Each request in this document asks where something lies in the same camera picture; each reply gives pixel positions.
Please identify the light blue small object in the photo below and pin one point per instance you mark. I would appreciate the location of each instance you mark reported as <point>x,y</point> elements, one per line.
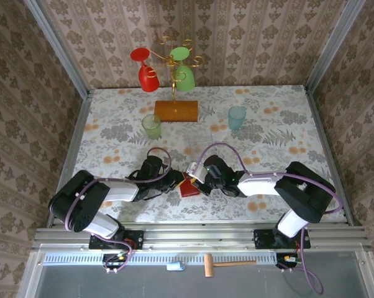
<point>174,267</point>

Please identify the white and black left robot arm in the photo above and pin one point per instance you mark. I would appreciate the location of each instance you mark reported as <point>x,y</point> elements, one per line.
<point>121,191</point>

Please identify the red card holder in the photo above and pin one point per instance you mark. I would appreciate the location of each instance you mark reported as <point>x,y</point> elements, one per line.
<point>190,191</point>

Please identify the wooden mallet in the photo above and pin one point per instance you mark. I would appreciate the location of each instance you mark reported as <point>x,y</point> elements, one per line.
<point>208,267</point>

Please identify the green plastic goblet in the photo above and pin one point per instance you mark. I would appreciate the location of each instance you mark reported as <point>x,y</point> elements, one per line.
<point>185,82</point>

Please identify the red plastic goblet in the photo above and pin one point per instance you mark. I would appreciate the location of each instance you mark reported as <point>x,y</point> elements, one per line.
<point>148,82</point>

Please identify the teal plastic tumbler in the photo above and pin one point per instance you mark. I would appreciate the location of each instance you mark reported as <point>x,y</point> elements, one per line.
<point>236,122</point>

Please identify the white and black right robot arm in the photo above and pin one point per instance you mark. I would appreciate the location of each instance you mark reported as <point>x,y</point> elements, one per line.
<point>258,186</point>

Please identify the green plastic tumbler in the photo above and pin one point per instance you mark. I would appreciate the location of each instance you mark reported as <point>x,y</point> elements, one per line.
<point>152,132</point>

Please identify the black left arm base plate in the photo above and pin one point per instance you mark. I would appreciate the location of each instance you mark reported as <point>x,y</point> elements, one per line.
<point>137,239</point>

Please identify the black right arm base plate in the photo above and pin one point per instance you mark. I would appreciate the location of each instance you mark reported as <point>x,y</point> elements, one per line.
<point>261,240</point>

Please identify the aluminium extrusion frame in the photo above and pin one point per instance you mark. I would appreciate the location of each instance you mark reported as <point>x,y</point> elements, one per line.
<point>199,237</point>

